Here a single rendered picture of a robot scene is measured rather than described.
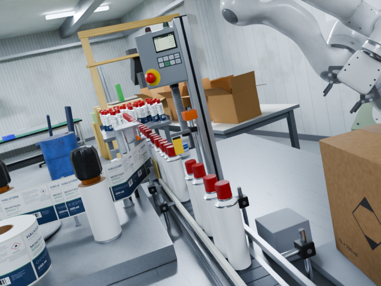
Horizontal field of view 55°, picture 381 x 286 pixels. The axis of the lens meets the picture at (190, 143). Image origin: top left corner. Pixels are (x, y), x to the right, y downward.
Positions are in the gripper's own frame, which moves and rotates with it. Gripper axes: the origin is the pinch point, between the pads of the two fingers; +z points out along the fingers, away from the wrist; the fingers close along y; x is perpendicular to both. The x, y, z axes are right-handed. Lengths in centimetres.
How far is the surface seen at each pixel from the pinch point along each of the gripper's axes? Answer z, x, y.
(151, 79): 27, 2, 56
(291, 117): 35, -208, 12
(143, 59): 23, 0, 63
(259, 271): 38, 44, -5
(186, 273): 55, 36, 7
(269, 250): 30, 50, -3
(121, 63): 220, -742, 456
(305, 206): 31.9, 2.9, -10.8
